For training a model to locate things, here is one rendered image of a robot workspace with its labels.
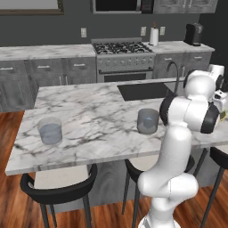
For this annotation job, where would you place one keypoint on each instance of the black coffee machine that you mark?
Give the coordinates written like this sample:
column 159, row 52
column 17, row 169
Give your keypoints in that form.
column 193, row 34

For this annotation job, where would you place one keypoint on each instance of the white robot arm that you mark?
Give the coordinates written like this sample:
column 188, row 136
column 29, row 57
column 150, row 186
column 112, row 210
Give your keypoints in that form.
column 173, row 154

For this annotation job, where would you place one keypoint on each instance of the steel range with hob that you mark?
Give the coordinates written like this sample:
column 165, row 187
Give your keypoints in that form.
column 124, row 63

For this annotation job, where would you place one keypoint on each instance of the clear glass of water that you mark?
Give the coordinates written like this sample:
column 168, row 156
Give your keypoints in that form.
column 147, row 122
column 50, row 133

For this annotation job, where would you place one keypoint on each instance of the black stool with pale seat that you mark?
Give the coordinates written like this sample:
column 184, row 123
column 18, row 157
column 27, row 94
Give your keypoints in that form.
column 59, row 190
column 218, row 157
column 135, row 172

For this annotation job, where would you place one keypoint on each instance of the grey wall cupboards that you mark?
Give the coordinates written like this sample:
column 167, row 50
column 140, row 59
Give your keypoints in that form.
column 185, row 6

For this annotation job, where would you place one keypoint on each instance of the white wall socket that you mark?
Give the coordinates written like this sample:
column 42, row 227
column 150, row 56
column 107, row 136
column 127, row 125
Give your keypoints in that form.
column 143, row 31
column 162, row 30
column 83, row 32

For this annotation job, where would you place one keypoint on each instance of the yellow ice bowl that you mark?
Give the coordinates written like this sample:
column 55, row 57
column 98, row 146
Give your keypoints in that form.
column 224, row 117

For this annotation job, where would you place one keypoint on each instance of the black sink basin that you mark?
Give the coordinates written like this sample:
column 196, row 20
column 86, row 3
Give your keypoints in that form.
column 142, row 91

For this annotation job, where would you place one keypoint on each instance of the grey base cupboard run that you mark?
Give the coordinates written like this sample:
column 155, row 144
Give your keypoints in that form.
column 190, row 61
column 44, row 77

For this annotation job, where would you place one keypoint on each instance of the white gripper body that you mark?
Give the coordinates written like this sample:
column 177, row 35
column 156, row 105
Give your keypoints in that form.
column 222, row 104

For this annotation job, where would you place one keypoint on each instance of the dark curved tap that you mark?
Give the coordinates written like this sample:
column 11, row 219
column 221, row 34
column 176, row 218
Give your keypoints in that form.
column 175, row 71

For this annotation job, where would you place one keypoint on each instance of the dark framed window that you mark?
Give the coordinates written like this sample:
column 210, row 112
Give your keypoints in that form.
column 29, row 9

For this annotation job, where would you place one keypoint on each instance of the steel microwave oven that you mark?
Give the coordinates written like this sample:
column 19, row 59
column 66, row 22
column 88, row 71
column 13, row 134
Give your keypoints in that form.
column 118, row 6

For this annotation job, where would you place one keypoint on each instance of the white paper towel roll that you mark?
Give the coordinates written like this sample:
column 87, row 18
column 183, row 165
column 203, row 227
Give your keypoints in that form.
column 153, row 36

